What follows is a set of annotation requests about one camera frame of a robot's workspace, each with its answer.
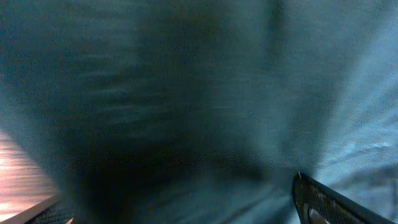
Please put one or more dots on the black shorts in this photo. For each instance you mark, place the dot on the black shorts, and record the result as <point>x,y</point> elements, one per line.
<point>203,111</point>

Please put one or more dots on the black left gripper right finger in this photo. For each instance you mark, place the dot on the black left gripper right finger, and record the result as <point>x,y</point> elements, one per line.
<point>313,198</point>

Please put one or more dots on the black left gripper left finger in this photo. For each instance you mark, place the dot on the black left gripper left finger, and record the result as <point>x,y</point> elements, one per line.
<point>52,210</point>

